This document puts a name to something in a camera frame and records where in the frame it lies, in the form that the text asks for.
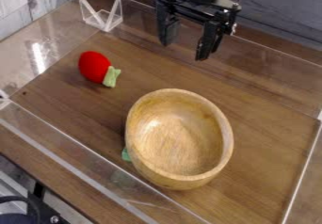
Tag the small green object behind bowl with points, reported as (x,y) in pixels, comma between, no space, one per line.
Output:
(126,155)

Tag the clear acrylic corner bracket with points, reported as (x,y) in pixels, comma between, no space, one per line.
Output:
(105,20)

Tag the clear acrylic back wall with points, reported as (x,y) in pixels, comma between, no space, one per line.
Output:
(284,78)

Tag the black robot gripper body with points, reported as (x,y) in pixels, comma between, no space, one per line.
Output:
(199,11)

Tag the clear acrylic left wall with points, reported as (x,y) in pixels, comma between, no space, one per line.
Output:
(31,50)

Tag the black metal stand bracket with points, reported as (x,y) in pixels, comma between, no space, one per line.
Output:
(50,216)

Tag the clear acrylic wall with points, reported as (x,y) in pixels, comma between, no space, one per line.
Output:
(31,50)
(284,78)
(101,189)

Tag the light wooden bowl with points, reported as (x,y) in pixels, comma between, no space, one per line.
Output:
(178,138)

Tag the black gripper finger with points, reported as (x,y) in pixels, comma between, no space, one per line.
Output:
(210,40)
(169,24)

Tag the clear acrylic front wall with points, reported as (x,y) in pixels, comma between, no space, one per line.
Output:
(101,189)

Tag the red plush strawberry toy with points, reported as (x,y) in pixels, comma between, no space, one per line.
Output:
(97,69)

